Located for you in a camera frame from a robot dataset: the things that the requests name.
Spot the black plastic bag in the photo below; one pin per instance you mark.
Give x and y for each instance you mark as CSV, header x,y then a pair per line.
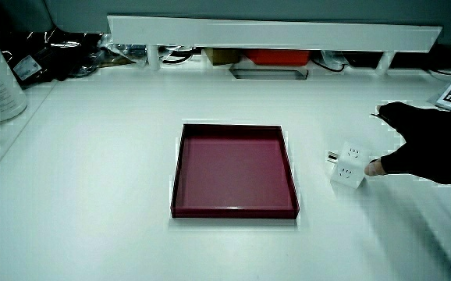
x,y
57,54

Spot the white desk shelf riser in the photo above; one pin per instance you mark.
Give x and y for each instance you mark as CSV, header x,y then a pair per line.
x,y
272,35

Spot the person's right hand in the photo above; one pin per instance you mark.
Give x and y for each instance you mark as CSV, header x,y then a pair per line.
x,y
436,140

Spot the dark red square tray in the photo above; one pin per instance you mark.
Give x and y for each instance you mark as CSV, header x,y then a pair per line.
x,y
233,175

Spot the clear plastic bag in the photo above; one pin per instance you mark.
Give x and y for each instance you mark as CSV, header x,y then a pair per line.
x,y
122,52

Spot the white cube socket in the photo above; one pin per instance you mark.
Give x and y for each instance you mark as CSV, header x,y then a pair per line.
x,y
349,166

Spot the orange box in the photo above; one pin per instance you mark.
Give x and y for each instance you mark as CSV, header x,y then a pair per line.
x,y
278,56

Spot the grey metal tray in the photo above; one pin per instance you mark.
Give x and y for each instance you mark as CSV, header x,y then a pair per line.
x,y
268,74

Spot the brown cardboard box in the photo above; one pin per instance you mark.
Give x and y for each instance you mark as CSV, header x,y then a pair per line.
x,y
222,55

